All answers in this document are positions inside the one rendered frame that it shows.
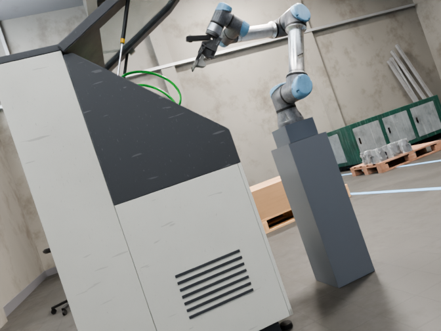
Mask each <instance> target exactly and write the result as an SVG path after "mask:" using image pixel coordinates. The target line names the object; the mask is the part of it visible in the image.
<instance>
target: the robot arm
mask: <svg viewBox="0 0 441 331"><path fill-rule="evenodd" d="M309 20H310V11H309V10H308V9H307V7H306V6H304V5H303V4H301V3H296V4H294V5H293V6H291V7H290V9H288V10H287V11H286V12H285V13H284V14H283V15H281V16H280V17H279V18H278V19H277V20H275V21H271V22H269V23H267V24H262V25H258V26H250V25H249V23H247V22H246V21H245V20H243V19H241V18H240V17H238V16H236V15H235V14H233V13H232V7H231V6H230V5H228V4H226V3H223V2H220V3H219V4H218V5H217V7H216V9H215V11H214V14H213V16H212V18H211V21H210V23H209V25H208V27H207V30H206V35H188V36H186V42H189V43H191V42H193V41H202V42H201V46H200V48H199V51H198V55H197V57H196V59H195V61H194V63H193V65H192V72H193V71H194V69H195V67H197V68H204V67H206V63H205V62H204V58H207V59H210V60H212V59H213V57H214V55H215V53H216V52H217V48H218V46H219V45H220V46H221V47H227V46H229V44H233V43H240V42H244V41H252V40H256V39H264V38H268V37H269V38H270V39H276V38H279V37H285V36H287V35H288V56H289V73H288V74H287V75H286V82H283V83H279V84H277V85H276V86H274V87H273V88H271V90H270V98H271V99H272V102H273V105H274V107H275V110H276V113H277V116H278V129H279V128H281V127H283V126H285V125H289V124H291V123H295V122H298V121H301V120H304V118H303V115H302V114H301V113H300V112H299V111H298V109H297V107H296V104H295V103H296V102H297V101H299V100H301V99H304V98H305V97H307V96H308V95H309V94H310V93H311V91H312V80H310V77H309V76H308V74H307V73H306V72H305V46H304V33H305V32H306V23H307V22H308V21H309ZM224 27H225V29H224ZM223 29H224V30H223ZM211 38H213V39H211Z"/></svg>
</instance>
